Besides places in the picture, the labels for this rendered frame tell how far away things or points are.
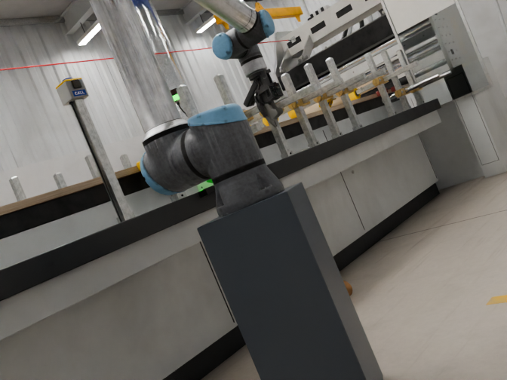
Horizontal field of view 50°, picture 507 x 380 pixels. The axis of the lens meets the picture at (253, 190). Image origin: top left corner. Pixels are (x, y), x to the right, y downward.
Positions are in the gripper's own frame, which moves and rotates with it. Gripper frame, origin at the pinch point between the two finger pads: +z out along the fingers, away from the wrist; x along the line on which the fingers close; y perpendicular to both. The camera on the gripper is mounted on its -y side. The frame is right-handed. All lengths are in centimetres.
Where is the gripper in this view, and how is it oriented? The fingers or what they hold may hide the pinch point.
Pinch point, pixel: (273, 124)
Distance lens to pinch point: 211.0
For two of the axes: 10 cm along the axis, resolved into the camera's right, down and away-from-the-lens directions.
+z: 3.9, 9.2, 0.1
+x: 6.0, -2.6, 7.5
